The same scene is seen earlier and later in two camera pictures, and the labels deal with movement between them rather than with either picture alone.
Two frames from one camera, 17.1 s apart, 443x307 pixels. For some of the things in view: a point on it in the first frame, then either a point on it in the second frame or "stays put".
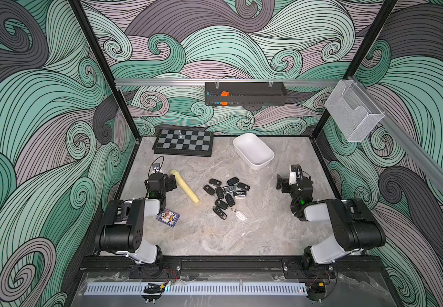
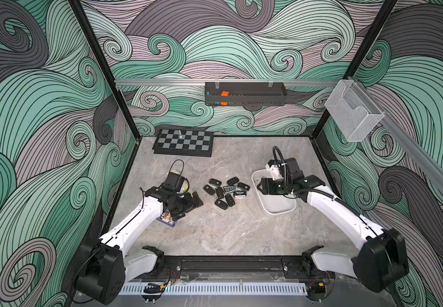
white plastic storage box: (252, 151) to (273, 204)
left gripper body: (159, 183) to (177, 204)
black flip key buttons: (230, 200) stays put
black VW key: (221, 204) stays put
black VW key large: (209, 189) stays put
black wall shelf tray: (246, 93) stays put
